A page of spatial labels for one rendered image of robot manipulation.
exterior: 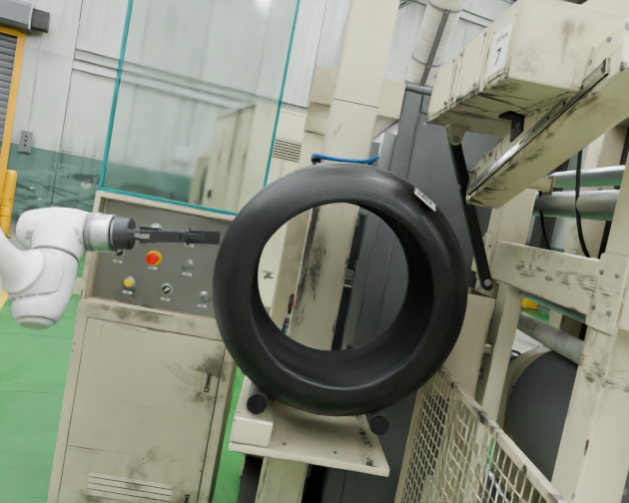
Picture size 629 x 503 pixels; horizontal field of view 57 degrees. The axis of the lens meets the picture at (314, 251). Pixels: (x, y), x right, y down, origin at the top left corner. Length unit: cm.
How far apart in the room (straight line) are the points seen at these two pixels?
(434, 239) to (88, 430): 143
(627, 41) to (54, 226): 115
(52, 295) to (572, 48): 109
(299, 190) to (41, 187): 919
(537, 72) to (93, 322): 158
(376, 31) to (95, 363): 140
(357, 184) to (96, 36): 945
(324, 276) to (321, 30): 986
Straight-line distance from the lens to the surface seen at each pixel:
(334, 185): 123
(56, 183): 1029
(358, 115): 165
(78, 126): 1036
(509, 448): 116
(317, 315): 166
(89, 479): 229
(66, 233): 138
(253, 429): 136
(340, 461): 139
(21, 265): 129
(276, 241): 481
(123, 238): 137
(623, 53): 106
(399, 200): 125
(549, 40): 113
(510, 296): 171
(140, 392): 213
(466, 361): 169
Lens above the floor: 136
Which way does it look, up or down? 5 degrees down
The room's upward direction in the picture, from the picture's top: 11 degrees clockwise
